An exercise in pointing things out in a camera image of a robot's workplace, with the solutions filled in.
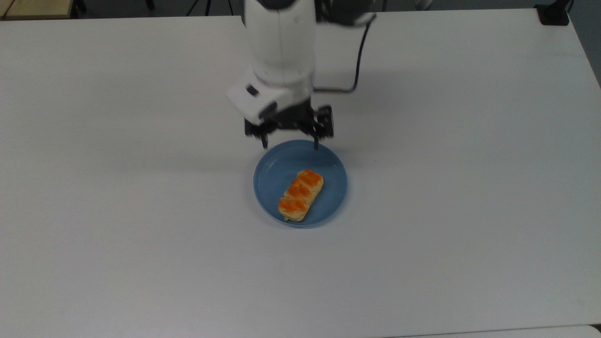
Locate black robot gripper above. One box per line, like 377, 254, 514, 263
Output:
244, 96, 335, 152

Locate orange-topped bread loaf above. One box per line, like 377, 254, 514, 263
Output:
278, 169, 324, 222

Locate blue round plate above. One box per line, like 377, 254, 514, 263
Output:
253, 139, 349, 228

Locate black tripod legs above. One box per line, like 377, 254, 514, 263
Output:
185, 0, 235, 16

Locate wooden bench top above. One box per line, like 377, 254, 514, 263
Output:
0, 0, 76, 20

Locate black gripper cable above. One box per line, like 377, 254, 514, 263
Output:
312, 20, 373, 93

